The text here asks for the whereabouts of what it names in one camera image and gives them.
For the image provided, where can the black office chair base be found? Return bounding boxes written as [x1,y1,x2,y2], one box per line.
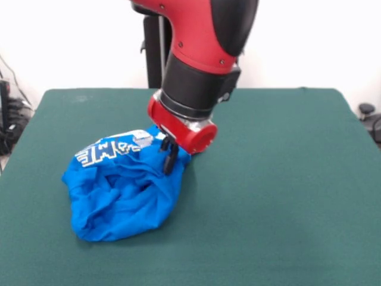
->
[358,102,381,150]

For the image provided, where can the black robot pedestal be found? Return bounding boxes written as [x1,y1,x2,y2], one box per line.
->
[130,0,173,89]

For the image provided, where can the black cable tangle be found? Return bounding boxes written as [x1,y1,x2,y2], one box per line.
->
[0,55,35,156]

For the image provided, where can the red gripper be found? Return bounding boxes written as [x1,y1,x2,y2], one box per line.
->
[147,94,218,175]

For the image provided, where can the blue printed shirt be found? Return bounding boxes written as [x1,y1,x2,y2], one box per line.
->
[61,124,191,243]

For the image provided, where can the dark green table cloth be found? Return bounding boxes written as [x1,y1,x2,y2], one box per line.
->
[0,87,381,286]

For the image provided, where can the black box device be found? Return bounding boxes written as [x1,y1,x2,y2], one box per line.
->
[0,79,11,129]

